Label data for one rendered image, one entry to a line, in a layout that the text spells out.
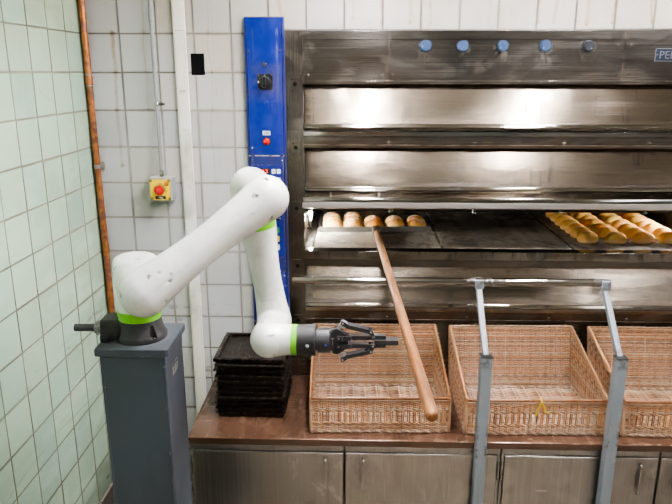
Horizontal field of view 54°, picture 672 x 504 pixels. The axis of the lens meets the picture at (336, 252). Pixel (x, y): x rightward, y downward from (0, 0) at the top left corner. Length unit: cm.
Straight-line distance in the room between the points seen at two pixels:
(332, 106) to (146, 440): 152
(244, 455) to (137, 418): 78
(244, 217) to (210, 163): 117
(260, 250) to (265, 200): 26
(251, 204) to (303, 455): 124
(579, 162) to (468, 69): 61
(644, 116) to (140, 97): 208
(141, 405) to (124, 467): 21
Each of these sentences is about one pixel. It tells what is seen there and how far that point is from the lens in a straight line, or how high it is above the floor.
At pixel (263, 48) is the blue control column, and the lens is 279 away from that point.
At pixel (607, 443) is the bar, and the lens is 273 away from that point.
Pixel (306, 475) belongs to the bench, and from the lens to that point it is 272.
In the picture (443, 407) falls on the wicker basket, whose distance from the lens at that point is 264.
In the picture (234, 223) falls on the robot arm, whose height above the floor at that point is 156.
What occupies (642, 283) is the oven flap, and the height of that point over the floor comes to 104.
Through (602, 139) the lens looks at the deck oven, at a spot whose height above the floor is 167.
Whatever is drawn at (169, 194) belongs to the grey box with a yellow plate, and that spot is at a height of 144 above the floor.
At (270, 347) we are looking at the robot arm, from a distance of 192.
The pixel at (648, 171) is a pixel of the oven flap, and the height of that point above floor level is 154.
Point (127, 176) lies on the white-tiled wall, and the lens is 299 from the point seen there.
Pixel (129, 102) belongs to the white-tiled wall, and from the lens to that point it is 295.
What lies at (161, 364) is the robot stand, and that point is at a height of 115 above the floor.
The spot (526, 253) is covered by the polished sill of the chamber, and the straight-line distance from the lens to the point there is 299.
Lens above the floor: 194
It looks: 15 degrees down
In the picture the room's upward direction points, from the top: straight up
